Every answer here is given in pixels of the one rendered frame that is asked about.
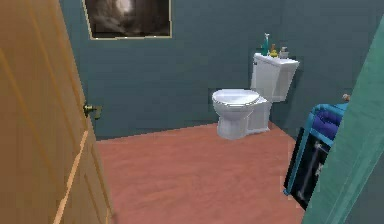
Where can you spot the framed dark wall picture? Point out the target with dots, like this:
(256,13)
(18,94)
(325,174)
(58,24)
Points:
(128,16)

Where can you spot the white toilet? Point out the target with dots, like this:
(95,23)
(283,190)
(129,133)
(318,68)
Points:
(248,100)

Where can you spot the small grey white container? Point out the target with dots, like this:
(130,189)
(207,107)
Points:
(284,53)

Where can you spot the green shower curtain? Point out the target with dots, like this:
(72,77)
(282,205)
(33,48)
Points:
(353,143)

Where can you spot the small tan round knob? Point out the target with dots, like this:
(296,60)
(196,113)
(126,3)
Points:
(346,97)

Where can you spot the blue frame laundry hamper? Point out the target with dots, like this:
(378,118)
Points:
(311,150)

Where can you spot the teal spray bottle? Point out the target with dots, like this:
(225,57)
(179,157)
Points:
(265,45)

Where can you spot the purple blue cloth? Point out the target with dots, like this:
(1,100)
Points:
(328,125)

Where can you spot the brown wooden room door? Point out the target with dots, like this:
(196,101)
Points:
(36,126)

